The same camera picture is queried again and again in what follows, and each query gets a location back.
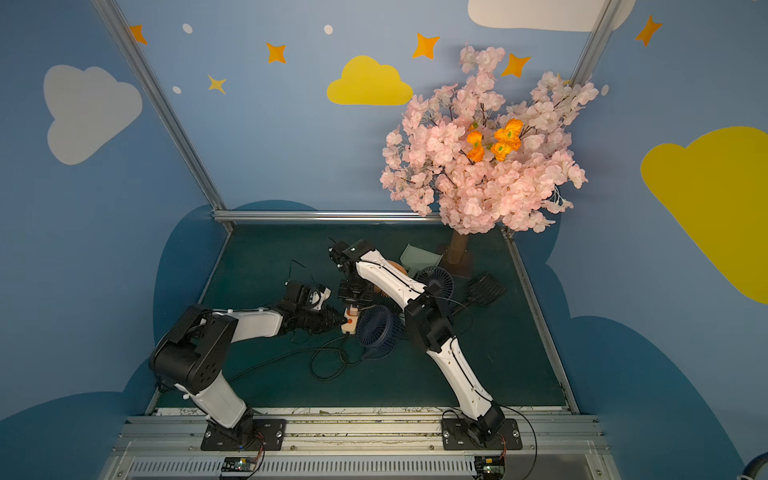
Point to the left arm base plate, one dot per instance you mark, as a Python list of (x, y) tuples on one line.
[(249, 434)]

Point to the black brush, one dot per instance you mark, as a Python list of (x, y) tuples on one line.
[(484, 290)]

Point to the mint green dustpan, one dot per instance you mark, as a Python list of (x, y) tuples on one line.
[(415, 259)]

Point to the green circuit board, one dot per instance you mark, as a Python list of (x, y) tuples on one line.
[(489, 468), (238, 466)]

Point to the right green circuit board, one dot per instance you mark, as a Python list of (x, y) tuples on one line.
[(489, 468)]

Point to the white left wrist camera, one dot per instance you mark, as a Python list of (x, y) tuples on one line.
[(317, 297)]

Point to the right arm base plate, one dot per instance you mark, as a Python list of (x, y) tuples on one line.
[(459, 434)]

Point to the white red power strip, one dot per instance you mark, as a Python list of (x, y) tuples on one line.
[(350, 326)]

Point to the left green circuit board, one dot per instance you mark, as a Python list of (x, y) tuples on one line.
[(238, 466)]

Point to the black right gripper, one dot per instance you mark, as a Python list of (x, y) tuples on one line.
[(351, 294)]

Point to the aluminium frame rail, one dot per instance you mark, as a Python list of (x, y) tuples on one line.
[(305, 217)]

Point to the brown tree base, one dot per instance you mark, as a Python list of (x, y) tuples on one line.
[(456, 258)]

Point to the orange desk fan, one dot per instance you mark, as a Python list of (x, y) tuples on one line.
[(390, 278)]

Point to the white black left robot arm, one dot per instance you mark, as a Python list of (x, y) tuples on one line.
[(191, 355)]

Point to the navy desk fan front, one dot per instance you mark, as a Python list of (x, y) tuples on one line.
[(378, 331)]

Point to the pink blossom artificial tree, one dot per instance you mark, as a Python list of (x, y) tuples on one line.
[(481, 162)]

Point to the navy desk fan upright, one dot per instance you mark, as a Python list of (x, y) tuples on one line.
[(438, 277)]

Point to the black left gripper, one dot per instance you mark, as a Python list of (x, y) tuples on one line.
[(321, 320)]

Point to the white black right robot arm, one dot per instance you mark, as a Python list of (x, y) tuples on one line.
[(429, 324)]

